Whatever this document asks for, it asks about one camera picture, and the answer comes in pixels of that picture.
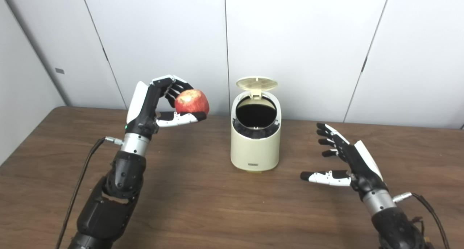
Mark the red apple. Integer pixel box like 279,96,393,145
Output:
174,89,210,115

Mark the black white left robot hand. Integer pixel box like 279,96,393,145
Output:
125,75,208,141

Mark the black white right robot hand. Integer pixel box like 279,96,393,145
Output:
300,123,388,200

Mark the cream-colored round bin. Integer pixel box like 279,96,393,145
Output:
231,91,282,173

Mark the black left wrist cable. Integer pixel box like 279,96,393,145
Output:
55,136,124,249

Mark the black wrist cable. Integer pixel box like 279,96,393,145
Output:
393,192,451,249
55,136,124,249

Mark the cream round bin lid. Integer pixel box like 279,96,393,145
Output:
236,76,278,97

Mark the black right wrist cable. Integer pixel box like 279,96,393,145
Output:
393,192,451,249

